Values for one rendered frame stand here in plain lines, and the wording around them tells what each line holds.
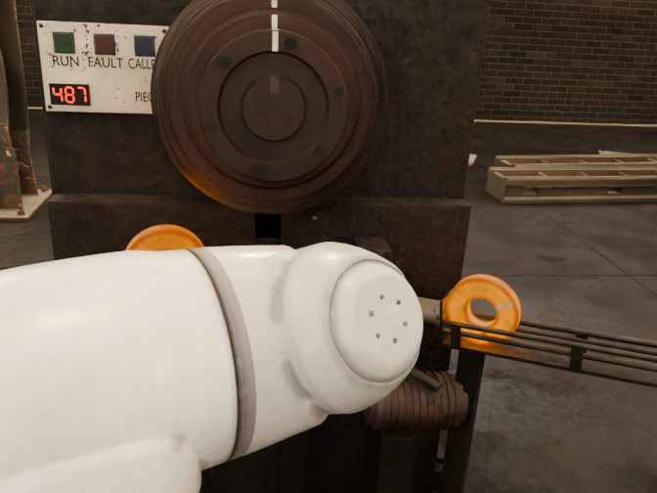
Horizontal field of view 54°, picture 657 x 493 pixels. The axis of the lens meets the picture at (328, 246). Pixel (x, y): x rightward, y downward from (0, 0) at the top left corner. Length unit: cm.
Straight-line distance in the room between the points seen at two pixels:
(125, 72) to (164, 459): 118
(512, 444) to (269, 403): 191
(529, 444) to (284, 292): 194
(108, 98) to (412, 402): 92
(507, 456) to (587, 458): 25
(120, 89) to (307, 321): 117
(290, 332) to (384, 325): 5
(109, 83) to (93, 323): 116
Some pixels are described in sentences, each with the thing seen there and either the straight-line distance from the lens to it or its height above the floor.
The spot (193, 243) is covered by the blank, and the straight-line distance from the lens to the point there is 122.
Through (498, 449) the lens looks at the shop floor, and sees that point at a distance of 221.
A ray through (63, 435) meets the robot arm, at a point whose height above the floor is 113.
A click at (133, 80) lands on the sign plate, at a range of 146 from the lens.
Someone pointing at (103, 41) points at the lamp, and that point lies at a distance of 145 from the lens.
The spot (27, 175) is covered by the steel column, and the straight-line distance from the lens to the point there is 449.
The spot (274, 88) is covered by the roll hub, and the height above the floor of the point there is 115.
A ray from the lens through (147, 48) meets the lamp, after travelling 144.
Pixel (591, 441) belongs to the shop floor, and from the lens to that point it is 236.
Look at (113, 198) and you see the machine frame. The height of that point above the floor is 87.
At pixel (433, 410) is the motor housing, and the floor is 49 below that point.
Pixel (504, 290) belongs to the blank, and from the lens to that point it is 137.
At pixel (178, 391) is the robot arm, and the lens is 33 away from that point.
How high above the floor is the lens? 132
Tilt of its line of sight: 21 degrees down
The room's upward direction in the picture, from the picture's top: 3 degrees clockwise
